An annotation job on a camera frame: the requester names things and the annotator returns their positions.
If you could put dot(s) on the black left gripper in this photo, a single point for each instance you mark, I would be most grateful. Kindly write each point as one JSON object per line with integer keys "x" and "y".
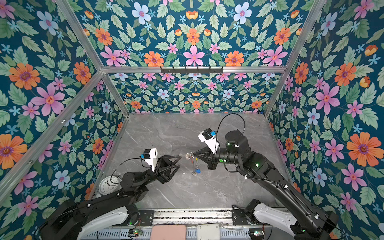
{"x": 162, "y": 172}

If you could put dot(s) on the white box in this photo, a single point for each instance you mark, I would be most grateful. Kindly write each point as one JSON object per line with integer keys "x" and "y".
{"x": 208, "y": 232}

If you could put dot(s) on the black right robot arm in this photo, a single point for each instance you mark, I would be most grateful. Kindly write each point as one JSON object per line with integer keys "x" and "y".
{"x": 257, "y": 168}

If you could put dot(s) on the white analog alarm clock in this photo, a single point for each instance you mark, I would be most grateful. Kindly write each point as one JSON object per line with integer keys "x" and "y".
{"x": 109, "y": 185}

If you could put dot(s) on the green circuit board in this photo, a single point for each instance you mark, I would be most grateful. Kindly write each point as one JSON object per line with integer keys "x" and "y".
{"x": 256, "y": 235}
{"x": 135, "y": 233}

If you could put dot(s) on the black wall hook rail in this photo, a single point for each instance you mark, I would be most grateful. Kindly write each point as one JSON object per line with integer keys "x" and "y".
{"x": 192, "y": 70}

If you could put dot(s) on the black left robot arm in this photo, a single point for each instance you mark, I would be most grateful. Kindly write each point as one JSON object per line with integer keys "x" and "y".
{"x": 73, "y": 221}

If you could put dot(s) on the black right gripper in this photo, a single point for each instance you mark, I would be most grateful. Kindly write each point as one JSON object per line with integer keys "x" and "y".
{"x": 205, "y": 152}

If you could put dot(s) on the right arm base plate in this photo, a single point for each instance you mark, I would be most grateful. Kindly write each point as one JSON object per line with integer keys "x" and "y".
{"x": 241, "y": 218}

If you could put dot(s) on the aluminium front rail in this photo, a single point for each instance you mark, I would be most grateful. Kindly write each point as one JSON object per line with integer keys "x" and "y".
{"x": 216, "y": 217}

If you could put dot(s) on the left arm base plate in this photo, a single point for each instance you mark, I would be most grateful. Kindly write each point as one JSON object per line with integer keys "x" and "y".
{"x": 142, "y": 218}

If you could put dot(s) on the green circuit board right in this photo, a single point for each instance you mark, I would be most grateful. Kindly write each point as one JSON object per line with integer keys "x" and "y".
{"x": 256, "y": 235}

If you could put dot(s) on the green circuit board left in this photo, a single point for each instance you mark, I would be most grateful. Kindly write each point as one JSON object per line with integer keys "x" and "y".
{"x": 135, "y": 233}

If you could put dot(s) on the pink box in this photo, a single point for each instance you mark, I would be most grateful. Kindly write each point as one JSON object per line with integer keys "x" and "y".
{"x": 169, "y": 232}

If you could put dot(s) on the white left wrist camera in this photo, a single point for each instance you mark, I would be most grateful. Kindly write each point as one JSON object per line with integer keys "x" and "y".
{"x": 150, "y": 156}

